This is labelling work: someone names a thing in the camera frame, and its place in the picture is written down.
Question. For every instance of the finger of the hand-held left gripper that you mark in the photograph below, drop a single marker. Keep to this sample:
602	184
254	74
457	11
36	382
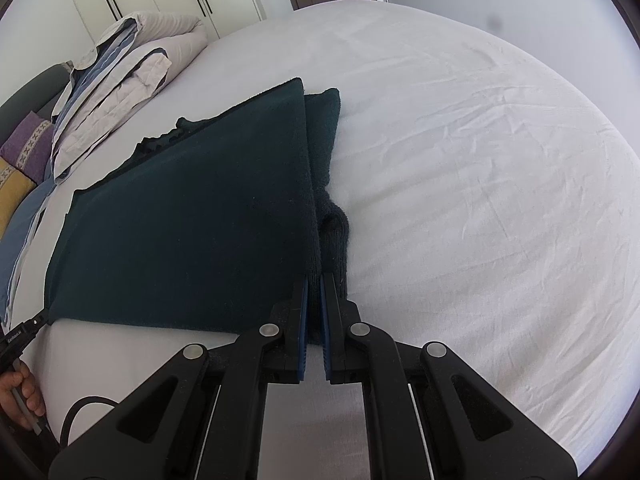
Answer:
41	318

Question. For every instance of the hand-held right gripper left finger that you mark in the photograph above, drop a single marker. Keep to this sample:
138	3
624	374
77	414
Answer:
301	330

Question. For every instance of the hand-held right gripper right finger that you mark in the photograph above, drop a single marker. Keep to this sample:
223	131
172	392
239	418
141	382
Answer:
327	330

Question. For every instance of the dark green sweater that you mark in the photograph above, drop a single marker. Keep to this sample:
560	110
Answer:
190	220

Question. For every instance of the person's left hand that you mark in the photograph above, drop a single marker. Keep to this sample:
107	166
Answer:
22	400

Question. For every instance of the blue grey pillow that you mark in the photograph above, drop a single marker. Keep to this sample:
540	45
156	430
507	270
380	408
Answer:
20	240

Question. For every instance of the yellow patterned pillow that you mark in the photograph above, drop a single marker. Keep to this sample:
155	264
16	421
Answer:
10	195

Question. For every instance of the purple patterned pillow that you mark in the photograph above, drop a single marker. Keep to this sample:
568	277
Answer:
25	145

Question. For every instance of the bed with white sheet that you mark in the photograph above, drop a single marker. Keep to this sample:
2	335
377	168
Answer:
475	185

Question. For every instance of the grey upholstered headboard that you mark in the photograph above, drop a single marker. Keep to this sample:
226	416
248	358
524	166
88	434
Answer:
35	90

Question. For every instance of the folded beige blue duvet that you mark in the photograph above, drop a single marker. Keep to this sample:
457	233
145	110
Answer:
125	85

